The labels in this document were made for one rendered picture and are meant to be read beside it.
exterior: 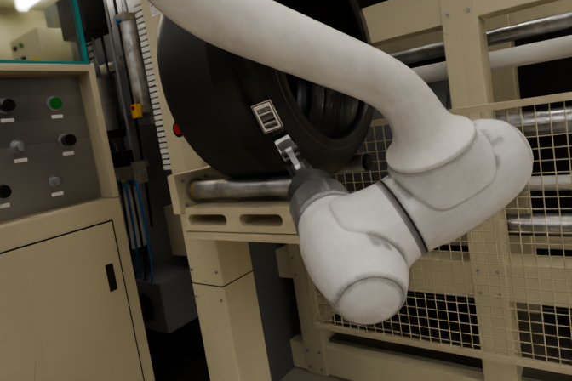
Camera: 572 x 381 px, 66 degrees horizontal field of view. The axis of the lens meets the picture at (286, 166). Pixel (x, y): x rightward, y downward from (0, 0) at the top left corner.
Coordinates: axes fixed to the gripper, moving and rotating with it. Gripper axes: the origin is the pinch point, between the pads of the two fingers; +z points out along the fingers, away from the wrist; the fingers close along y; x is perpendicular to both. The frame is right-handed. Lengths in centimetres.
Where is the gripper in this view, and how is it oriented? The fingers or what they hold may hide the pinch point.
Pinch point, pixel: (286, 147)
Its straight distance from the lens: 81.6
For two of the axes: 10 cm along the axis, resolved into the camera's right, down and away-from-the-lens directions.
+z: -2.2, -4.3, 8.8
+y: 4.2, 7.7, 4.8
